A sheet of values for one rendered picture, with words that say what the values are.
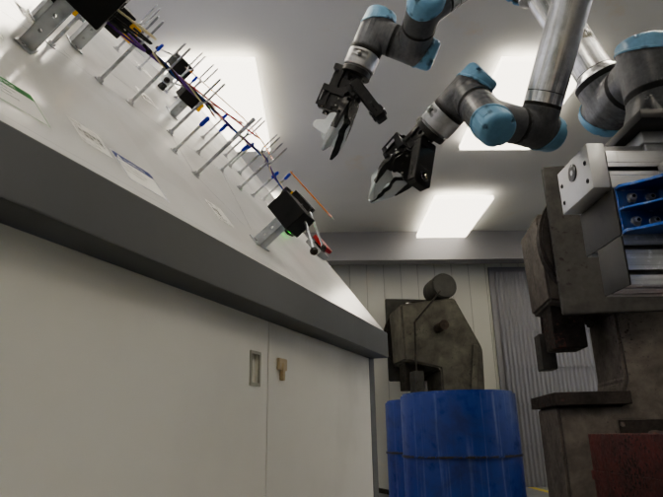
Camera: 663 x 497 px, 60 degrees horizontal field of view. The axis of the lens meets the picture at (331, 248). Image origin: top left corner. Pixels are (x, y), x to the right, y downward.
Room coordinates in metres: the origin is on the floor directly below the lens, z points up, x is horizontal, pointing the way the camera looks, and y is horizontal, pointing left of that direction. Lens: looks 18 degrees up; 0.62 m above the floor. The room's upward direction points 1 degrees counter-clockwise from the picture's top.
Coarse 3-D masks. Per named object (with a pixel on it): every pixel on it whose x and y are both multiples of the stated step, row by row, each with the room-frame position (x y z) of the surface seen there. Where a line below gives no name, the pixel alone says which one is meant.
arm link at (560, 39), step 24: (552, 0) 0.91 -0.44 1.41; (576, 0) 0.88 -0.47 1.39; (552, 24) 0.92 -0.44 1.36; (576, 24) 0.90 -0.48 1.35; (552, 48) 0.93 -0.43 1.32; (576, 48) 0.93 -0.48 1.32; (552, 72) 0.95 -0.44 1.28; (528, 96) 0.99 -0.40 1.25; (552, 96) 0.97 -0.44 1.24; (552, 120) 0.99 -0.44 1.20; (528, 144) 1.02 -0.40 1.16; (552, 144) 1.03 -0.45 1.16
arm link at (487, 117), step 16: (464, 96) 0.98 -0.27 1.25; (480, 96) 0.95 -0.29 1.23; (464, 112) 0.98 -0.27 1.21; (480, 112) 0.94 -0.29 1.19; (496, 112) 0.92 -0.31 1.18; (512, 112) 0.96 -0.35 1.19; (480, 128) 0.95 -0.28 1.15; (496, 128) 0.94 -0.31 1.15; (512, 128) 0.95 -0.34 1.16; (496, 144) 0.97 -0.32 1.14
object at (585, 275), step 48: (528, 240) 4.51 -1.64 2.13; (576, 240) 3.85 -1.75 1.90; (528, 288) 4.77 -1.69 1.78; (576, 288) 3.85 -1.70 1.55; (576, 336) 4.30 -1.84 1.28; (624, 336) 4.10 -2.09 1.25; (624, 384) 4.13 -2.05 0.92; (576, 432) 4.16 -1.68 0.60; (624, 432) 4.11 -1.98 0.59; (576, 480) 4.16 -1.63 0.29
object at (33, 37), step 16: (64, 0) 0.57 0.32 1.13; (80, 0) 0.56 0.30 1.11; (96, 0) 0.56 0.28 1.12; (112, 0) 0.56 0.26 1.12; (128, 0) 0.59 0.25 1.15; (48, 16) 0.58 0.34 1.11; (64, 16) 0.58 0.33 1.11; (96, 16) 0.57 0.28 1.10; (112, 16) 0.62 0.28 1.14; (32, 32) 0.58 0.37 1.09; (48, 32) 0.59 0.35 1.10; (32, 48) 0.60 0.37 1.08
